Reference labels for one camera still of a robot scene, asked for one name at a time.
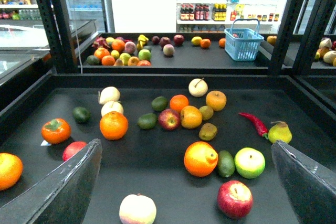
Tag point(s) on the orange mandarin left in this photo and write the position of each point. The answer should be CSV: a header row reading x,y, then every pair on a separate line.
x,y
113,125

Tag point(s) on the yellow green pear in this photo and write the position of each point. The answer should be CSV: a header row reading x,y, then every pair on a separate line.
x,y
279,131

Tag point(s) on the green apple front tray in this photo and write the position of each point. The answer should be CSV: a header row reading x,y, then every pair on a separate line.
x,y
249,162

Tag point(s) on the large orange with navel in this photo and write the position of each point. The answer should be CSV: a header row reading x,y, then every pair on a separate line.
x,y
200,159

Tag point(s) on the red apple front tray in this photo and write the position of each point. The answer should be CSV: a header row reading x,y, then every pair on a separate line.
x,y
169,119

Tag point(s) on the yellow orange apple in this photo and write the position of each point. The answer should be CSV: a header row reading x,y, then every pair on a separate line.
x,y
191,117

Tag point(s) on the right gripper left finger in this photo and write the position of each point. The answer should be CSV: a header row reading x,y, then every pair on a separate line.
x,y
63,196

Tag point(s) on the black metal shelf rack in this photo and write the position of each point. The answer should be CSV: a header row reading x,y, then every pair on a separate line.
x,y
150,162

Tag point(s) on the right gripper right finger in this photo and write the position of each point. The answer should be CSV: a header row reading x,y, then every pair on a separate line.
x,y
309,185

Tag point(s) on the green apple back shelf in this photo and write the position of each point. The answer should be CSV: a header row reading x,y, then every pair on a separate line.
x,y
144,54

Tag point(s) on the small blue plastic basket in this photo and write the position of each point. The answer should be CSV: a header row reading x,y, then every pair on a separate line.
x,y
242,44

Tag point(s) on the orange fruit front left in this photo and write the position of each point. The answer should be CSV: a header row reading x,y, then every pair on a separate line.
x,y
101,52

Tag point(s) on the white condiment shelf unit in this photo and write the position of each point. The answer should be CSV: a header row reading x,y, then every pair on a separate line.
x,y
210,16

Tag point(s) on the dark red apple back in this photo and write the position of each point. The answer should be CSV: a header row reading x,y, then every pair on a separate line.
x,y
178,40

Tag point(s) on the glass top freezer chest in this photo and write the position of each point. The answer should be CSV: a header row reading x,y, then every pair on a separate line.
x,y
24,41

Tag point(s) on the white pear with stem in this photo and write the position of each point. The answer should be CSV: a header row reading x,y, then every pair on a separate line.
x,y
198,87

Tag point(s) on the red chili pepper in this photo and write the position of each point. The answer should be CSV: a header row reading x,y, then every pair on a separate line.
x,y
258,124

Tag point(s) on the yellow lemon back shelf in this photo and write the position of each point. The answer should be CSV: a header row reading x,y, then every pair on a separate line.
x,y
196,41

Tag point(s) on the orange beside back lemon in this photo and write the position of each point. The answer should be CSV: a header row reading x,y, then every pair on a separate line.
x,y
205,43

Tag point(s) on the orange persimmon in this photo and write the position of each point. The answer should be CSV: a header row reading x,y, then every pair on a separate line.
x,y
56,131

